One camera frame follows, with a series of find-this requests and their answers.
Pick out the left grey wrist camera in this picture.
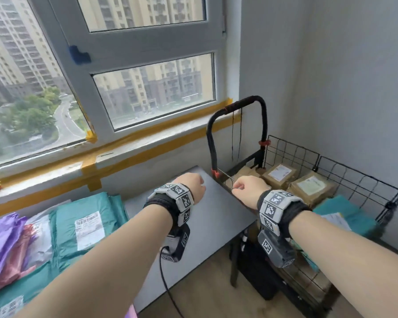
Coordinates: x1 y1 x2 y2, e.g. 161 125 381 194
161 223 191 263

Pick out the black elastic cord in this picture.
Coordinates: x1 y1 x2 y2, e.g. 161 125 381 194
230 107 244 162

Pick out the person's left forearm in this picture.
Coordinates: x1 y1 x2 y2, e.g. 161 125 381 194
15 204 173 318

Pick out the marker wristband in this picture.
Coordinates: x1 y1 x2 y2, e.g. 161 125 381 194
257 189 312 239
143 183 195 231

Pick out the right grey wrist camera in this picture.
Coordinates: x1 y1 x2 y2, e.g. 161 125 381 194
257 228 298 269

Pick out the pink plastic package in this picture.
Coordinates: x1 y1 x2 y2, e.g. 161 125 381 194
0 224 38 298

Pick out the black wire cart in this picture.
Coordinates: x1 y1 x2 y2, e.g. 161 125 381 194
207 95 398 318

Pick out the white framed window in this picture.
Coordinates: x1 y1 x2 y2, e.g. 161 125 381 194
0 0 233 173

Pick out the left black camera cable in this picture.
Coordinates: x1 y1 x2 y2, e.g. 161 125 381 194
159 250 185 318

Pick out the grey-white mailer bag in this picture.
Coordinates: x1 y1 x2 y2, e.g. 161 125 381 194
21 200 73 273

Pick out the person's right hand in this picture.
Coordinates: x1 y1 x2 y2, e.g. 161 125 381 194
231 175 272 211

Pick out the right marker wristband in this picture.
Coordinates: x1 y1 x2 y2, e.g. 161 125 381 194
257 189 312 239

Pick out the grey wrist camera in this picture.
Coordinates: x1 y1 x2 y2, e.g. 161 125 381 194
257 228 298 269
161 223 191 263

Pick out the person's left hand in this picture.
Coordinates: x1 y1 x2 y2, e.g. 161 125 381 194
171 172 207 206

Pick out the left marker wristband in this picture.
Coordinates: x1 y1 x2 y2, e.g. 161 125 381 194
143 183 195 231

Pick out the person's right forearm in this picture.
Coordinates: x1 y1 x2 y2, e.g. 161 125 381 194
287 210 398 318

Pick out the blue tape patch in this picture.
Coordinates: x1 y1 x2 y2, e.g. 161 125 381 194
69 45 92 66

